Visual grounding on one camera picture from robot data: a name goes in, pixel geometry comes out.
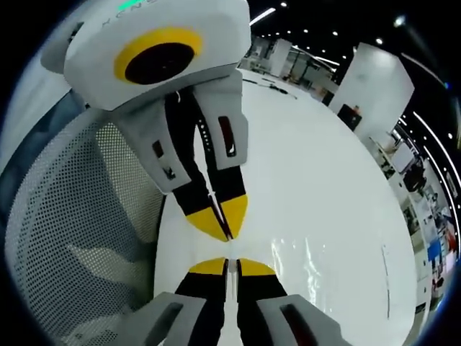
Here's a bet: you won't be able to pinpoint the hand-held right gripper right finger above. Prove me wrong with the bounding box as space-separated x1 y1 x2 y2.
236 257 354 346

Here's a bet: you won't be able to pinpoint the black box with orange top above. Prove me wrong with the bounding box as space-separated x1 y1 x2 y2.
336 103 363 131

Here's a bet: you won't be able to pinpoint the white square pillar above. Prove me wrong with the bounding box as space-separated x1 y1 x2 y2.
329 42 416 135

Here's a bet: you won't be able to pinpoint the long curved ceiling light strip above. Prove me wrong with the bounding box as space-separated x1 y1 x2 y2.
422 143 452 203
412 110 461 203

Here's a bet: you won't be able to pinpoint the blue box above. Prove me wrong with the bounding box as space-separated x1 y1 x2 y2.
427 240 450 261

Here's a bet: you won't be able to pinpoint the black table cable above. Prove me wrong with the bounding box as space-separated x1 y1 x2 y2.
261 76 297 99

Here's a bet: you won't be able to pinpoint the person's blue jeans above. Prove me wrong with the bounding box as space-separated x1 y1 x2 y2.
0 86 89 188

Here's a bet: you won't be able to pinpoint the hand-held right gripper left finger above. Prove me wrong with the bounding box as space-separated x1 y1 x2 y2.
118 257 230 346

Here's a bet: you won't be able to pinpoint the straight ceiling light strip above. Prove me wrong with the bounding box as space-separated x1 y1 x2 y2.
249 12 272 27

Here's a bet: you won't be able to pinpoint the grey mesh office chair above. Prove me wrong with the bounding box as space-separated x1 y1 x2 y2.
4 107 169 346

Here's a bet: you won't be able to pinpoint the pile of clear food packaging bags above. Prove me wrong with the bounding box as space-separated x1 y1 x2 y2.
223 230 395 346

